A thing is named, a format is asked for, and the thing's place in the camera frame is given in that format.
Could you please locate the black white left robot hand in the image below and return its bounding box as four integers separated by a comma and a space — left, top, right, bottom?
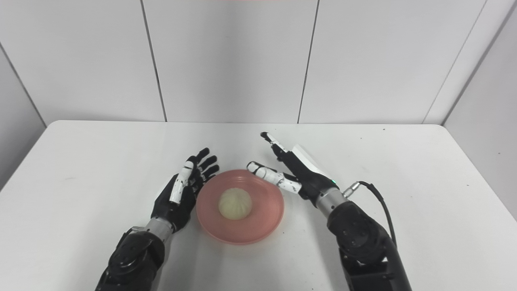
151, 148, 220, 233

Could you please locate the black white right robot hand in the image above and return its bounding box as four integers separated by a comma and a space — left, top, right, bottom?
247, 132, 338, 207

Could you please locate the white steamed bun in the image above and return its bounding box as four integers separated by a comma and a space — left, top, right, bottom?
219, 188, 253, 221

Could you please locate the pink round plate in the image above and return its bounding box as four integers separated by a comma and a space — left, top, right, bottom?
196, 169, 285, 245

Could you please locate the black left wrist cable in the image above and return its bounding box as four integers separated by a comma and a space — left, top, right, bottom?
120, 226, 144, 244

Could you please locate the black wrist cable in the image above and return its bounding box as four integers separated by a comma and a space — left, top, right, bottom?
120, 226, 144, 244
343, 181, 397, 248

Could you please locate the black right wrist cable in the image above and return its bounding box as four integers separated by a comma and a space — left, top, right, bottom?
343, 181, 397, 248

